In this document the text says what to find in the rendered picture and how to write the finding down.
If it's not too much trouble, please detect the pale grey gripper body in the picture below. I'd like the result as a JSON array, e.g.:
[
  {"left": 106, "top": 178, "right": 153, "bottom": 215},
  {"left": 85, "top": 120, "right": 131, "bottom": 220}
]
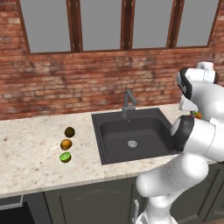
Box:
[{"left": 178, "top": 94, "right": 194, "bottom": 113}]

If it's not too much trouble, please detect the round silver sink drain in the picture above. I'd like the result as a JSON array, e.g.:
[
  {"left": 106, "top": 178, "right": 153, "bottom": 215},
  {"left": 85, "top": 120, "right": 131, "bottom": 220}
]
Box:
[{"left": 127, "top": 139, "right": 139, "bottom": 149}]

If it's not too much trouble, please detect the dark grey sink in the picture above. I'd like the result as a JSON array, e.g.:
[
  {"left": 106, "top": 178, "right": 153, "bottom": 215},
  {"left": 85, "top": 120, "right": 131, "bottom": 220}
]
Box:
[{"left": 91, "top": 107, "right": 179, "bottom": 166}]

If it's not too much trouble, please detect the orange carrot with green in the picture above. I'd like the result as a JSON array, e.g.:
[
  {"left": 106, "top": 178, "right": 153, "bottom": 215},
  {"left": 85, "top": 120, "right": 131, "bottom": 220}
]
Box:
[{"left": 190, "top": 110, "right": 203, "bottom": 120}]

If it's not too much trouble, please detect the dark grey tap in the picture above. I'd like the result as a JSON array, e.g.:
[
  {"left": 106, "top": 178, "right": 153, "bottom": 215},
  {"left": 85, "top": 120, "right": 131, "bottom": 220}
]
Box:
[{"left": 121, "top": 88, "right": 138, "bottom": 118}]

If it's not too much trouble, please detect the dark grey cupboard door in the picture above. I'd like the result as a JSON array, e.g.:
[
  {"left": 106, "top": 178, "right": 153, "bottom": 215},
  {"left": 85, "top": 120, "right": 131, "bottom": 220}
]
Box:
[
  {"left": 43, "top": 176, "right": 145, "bottom": 224},
  {"left": 170, "top": 162, "right": 224, "bottom": 224}
]

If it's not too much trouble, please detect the dark brown kiwi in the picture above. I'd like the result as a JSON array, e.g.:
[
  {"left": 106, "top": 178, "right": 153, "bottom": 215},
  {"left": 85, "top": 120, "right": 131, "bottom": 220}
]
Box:
[{"left": 64, "top": 126, "right": 76, "bottom": 138}]

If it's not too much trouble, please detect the orange brown round fruit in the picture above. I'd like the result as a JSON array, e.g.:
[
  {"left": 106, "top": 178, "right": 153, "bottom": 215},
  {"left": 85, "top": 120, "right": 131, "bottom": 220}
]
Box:
[{"left": 59, "top": 138, "right": 74, "bottom": 151}]

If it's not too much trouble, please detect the green lime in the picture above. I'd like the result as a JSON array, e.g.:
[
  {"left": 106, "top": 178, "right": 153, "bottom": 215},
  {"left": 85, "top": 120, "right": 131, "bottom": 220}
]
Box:
[{"left": 59, "top": 151, "right": 73, "bottom": 164}]

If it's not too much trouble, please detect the brown framed window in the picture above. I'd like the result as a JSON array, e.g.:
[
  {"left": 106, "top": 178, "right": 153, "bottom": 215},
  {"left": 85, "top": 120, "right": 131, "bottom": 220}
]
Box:
[{"left": 15, "top": 0, "right": 224, "bottom": 56}]

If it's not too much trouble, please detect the pale cupboard handle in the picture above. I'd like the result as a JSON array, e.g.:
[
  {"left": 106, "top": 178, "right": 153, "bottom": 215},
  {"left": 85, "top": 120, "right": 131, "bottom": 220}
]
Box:
[{"left": 133, "top": 199, "right": 141, "bottom": 224}]

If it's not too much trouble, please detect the black dishwasher with silver handle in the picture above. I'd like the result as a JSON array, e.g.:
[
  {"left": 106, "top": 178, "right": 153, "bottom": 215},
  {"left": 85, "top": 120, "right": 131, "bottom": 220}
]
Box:
[{"left": 0, "top": 193, "right": 46, "bottom": 224}]

